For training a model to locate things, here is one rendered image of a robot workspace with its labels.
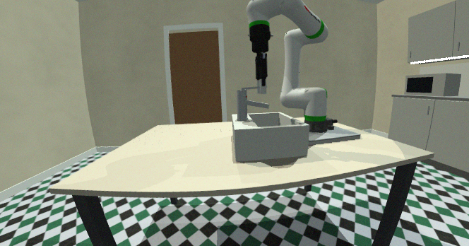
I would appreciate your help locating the grey mixer tap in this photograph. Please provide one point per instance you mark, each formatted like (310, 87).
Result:
(242, 103)

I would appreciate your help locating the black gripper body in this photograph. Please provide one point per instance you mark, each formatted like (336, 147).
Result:
(259, 45)

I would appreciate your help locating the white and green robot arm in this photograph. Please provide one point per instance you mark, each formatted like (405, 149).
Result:
(312, 100)

